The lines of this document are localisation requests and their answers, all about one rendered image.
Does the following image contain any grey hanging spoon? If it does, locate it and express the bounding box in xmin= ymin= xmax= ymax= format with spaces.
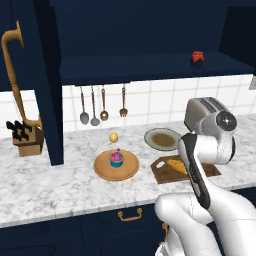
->
xmin=78 ymin=86 xmax=91 ymax=126

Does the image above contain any silver toaster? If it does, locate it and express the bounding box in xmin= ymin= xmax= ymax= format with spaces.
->
xmin=183 ymin=96 xmax=232 ymax=135

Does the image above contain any grey range hood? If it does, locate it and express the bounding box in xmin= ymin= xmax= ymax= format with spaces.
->
xmin=248 ymin=74 xmax=256 ymax=91

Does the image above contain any dark blue open cabinet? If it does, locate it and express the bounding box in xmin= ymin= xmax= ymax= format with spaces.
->
xmin=49 ymin=0 xmax=256 ymax=87

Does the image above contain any brown hanging wooden spoon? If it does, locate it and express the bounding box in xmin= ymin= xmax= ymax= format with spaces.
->
xmin=99 ymin=84 xmax=110 ymax=122

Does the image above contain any blue and pink cupcake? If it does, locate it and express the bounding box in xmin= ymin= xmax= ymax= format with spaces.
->
xmin=108 ymin=148 xmax=125 ymax=169

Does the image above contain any brass drawer handle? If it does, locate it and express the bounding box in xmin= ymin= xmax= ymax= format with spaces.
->
xmin=117 ymin=207 xmax=144 ymax=223

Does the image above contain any yellow lemon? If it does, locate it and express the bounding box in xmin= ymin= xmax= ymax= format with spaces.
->
xmin=108 ymin=132 xmax=120 ymax=144

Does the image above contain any dark blue wall cabinet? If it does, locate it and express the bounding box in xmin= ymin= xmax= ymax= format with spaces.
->
xmin=0 ymin=0 xmax=38 ymax=93

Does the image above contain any round wooden plate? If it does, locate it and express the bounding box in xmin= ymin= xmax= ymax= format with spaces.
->
xmin=93 ymin=148 xmax=141 ymax=182

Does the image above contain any dark blue open cabinet door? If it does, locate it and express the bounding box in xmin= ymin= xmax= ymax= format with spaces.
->
xmin=32 ymin=0 xmax=65 ymax=167

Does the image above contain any brown hanging fork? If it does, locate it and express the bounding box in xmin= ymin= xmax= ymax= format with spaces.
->
xmin=118 ymin=83 xmax=130 ymax=119

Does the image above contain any golden croissant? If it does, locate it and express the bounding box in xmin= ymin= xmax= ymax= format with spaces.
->
xmin=166 ymin=158 xmax=190 ymax=176

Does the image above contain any grey rimmed plate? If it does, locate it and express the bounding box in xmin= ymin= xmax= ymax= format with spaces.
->
xmin=143 ymin=127 xmax=184 ymax=152

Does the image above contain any brown wooden cutting board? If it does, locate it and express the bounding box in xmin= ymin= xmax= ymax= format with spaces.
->
xmin=149 ymin=154 xmax=222 ymax=185

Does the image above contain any wooden knife block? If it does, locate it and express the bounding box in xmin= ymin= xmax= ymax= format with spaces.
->
xmin=5 ymin=119 xmax=45 ymax=158

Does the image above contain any brass cupboard handle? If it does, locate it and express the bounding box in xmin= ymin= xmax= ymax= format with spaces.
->
xmin=161 ymin=222 xmax=170 ymax=247

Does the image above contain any dark blue drawer front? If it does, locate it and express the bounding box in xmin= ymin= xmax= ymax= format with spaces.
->
xmin=79 ymin=203 xmax=168 ymax=256

